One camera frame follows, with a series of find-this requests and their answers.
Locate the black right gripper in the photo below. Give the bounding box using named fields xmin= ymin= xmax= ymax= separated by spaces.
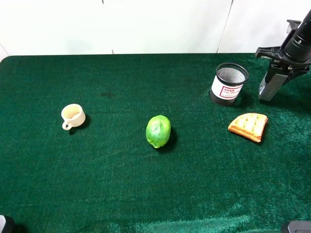
xmin=255 ymin=47 xmax=311 ymax=85

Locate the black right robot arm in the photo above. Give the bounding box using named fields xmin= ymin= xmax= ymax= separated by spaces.
xmin=255 ymin=13 xmax=311 ymax=83

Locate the green felt table mat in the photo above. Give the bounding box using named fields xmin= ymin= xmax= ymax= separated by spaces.
xmin=0 ymin=54 xmax=311 ymax=233

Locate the orange waffle quarter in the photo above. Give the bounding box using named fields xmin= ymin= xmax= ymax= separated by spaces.
xmin=228 ymin=113 xmax=268 ymax=143

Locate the dark object bottom right corner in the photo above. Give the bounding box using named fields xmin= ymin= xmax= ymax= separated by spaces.
xmin=281 ymin=220 xmax=311 ymax=233

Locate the green lime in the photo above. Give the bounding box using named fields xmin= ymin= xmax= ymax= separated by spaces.
xmin=146 ymin=115 xmax=171 ymax=149

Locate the black mesh pencil holder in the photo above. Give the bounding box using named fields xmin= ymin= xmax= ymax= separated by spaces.
xmin=209 ymin=63 xmax=249 ymax=107

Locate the cream small cup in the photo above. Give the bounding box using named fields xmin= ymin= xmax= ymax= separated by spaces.
xmin=61 ymin=103 xmax=86 ymax=131

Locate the dark grey rectangular bottle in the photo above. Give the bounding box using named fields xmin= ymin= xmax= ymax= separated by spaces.
xmin=259 ymin=63 xmax=289 ymax=101

